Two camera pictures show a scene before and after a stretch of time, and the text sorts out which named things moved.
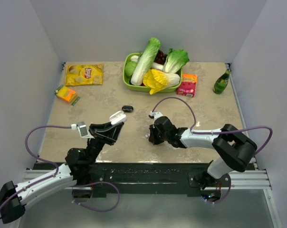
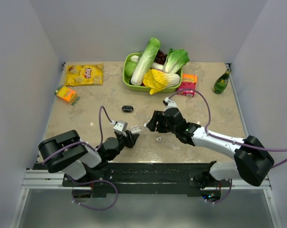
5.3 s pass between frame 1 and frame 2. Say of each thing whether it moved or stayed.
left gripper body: moved
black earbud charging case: stayed
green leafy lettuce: stayed
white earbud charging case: moved
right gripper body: moved
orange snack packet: stayed
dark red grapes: stayed
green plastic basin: stayed
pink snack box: stayed
